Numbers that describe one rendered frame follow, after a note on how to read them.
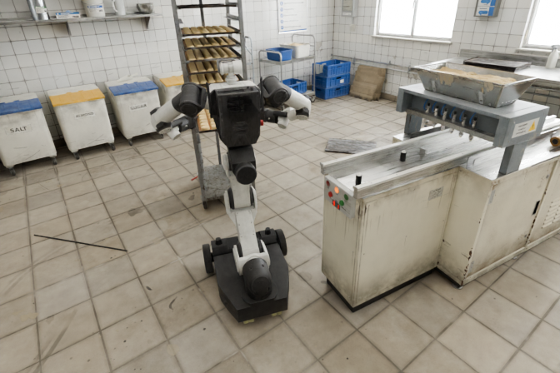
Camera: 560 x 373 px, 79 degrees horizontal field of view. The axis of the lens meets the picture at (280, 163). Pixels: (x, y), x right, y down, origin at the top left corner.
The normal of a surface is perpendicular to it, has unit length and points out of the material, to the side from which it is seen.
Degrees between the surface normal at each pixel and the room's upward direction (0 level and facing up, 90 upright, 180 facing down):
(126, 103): 91
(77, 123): 92
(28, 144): 93
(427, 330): 0
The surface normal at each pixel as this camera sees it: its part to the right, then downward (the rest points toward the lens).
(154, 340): -0.03, -0.90
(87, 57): 0.58, 0.35
